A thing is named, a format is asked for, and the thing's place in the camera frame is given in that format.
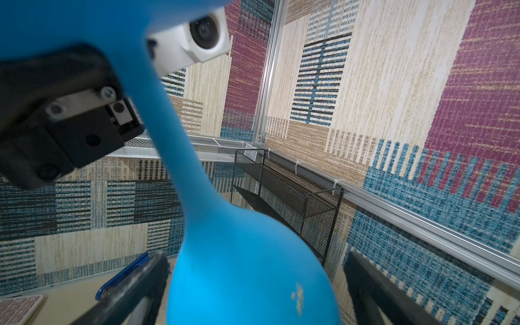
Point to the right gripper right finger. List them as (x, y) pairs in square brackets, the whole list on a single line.
[(375, 297)]

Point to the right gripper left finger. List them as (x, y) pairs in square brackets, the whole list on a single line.
[(137, 300)]

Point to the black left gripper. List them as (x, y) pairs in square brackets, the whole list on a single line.
[(61, 111)]

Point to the blue wine glass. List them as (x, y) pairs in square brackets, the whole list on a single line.
[(235, 266)]

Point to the black mesh shelf rack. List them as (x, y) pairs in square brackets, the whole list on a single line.
[(306, 208)]

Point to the blue stapler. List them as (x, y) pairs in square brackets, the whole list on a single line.
[(111, 284)]

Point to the pink white calculator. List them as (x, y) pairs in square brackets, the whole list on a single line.
[(18, 310)]

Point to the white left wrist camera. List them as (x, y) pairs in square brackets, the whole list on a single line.
[(197, 41)]

